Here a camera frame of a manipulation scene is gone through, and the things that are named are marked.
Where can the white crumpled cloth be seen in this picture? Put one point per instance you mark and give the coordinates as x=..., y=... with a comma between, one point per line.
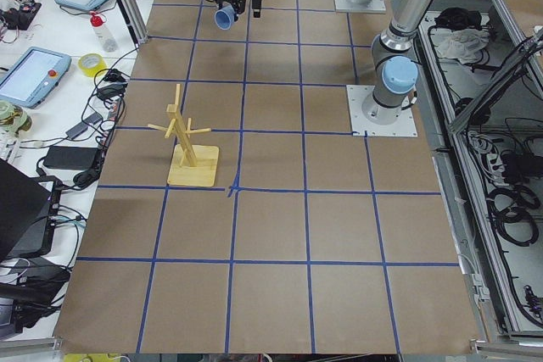
x=464, y=45

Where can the black laptop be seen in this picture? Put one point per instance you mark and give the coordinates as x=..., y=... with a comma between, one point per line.
x=28, y=205

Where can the black power brick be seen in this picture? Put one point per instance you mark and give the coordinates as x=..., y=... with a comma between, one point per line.
x=70, y=158

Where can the wooden cup rack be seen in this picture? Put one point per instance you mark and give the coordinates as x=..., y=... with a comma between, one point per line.
x=192, y=165

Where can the yellow tape roll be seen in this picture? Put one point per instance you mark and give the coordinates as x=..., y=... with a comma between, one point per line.
x=91, y=64

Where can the green glass jar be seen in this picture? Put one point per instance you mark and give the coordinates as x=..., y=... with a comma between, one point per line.
x=13, y=118

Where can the teach pendant near yellow tape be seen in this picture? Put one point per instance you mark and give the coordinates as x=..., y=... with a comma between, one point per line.
x=34, y=76

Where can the light blue plastic cup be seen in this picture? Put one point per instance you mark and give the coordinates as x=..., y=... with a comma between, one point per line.
x=225, y=17

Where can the squeeze bottle with red cap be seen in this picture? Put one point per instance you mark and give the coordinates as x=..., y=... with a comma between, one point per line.
x=103, y=34

